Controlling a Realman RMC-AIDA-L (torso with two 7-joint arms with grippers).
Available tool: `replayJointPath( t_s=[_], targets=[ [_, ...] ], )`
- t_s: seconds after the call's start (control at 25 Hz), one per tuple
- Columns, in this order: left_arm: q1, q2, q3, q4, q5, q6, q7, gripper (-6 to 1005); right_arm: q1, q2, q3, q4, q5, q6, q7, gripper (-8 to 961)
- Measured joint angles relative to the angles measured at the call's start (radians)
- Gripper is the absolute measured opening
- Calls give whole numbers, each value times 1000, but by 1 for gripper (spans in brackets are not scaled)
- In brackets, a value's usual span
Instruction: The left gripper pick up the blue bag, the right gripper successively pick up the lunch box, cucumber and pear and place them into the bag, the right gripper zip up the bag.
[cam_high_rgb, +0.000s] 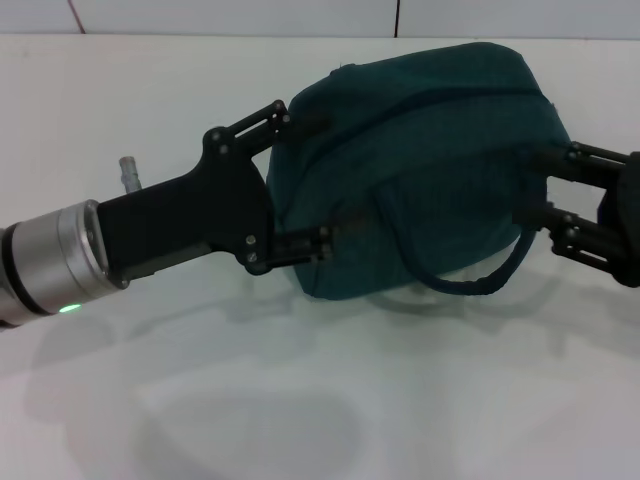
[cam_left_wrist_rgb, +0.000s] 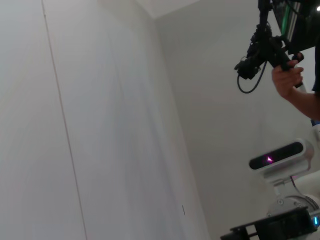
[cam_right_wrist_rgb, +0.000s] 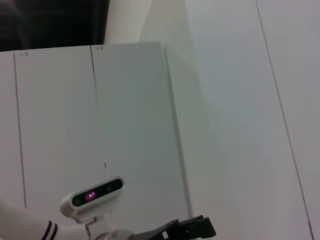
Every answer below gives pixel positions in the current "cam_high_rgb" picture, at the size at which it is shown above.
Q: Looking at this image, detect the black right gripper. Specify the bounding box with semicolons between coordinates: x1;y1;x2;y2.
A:
514;141;640;289

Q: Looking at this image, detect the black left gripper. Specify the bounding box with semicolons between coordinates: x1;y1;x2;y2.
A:
95;98;337;290

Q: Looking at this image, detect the teal fabric zipper bag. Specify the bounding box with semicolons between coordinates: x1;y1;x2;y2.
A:
263;40;574;302

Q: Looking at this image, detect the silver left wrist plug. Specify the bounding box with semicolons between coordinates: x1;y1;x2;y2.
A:
117;156;144;192

